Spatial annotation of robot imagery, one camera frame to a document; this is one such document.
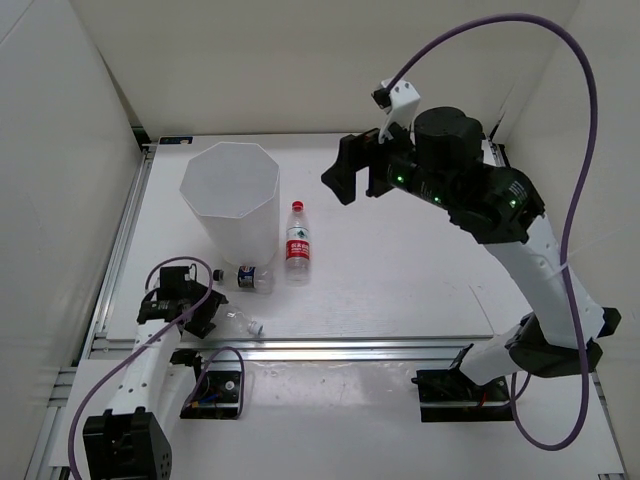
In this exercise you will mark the red label plastic bottle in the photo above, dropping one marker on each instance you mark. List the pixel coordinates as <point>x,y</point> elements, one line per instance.
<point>297,245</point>

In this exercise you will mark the white octagonal bin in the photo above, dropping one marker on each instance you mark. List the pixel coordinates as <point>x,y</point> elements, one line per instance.
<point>233,189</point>

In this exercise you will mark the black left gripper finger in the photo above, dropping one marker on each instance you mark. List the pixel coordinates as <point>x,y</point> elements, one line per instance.
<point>199,328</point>
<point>208,309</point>

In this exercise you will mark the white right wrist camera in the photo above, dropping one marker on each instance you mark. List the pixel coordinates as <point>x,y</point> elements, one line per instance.
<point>399,103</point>

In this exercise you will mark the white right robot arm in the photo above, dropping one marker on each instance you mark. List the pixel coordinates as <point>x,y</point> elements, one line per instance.
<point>501,209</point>

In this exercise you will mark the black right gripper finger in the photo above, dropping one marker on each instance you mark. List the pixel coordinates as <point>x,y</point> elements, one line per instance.
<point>382,170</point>
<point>355,152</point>

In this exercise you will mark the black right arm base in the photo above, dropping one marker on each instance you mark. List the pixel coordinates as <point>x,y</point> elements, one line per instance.
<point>447,396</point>

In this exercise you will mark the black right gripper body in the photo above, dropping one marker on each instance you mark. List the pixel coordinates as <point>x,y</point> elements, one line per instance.
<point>404,172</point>

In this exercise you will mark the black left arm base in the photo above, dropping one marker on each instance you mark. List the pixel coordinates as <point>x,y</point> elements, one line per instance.
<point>218,398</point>

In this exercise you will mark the clear crushed plastic bottle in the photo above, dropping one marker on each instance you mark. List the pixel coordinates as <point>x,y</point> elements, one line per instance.
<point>235,323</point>

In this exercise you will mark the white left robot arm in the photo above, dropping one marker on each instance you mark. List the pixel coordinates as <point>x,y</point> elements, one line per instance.
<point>130,439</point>

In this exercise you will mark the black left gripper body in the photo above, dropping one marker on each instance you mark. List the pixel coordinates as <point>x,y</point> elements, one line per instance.
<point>188,297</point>

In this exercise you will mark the black cap plastic bottle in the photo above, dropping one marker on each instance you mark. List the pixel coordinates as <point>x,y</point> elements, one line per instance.
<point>257,279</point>

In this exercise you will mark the blue sticker left corner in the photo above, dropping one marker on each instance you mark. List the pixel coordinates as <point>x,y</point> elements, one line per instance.
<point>175,140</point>

